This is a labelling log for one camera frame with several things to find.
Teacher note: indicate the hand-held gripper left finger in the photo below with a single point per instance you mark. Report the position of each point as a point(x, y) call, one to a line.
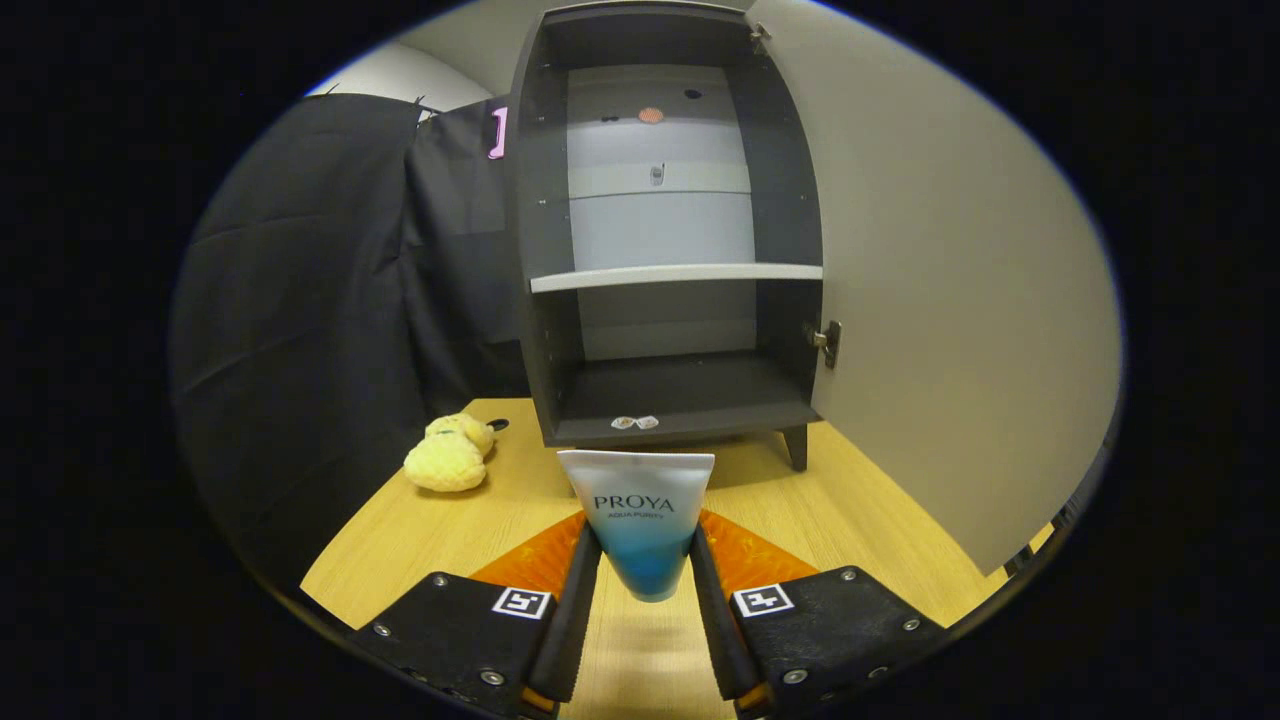
point(575, 610)

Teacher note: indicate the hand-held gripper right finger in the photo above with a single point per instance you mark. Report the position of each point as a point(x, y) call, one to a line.
point(712, 620)

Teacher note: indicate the white and blue tube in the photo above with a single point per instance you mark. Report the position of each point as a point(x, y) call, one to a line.
point(640, 520)

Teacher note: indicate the beige cabinet door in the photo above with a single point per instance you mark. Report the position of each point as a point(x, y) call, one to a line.
point(950, 300)

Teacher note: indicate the yellow plush toy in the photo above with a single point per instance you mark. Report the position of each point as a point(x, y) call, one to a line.
point(445, 460)

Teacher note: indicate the metal door hinge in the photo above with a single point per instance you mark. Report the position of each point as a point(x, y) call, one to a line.
point(828, 342)
point(761, 32)

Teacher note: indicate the white cabinet shelf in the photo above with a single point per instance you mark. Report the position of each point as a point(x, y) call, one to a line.
point(680, 275)

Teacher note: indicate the black backdrop cloth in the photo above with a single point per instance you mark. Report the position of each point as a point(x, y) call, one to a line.
point(300, 300)

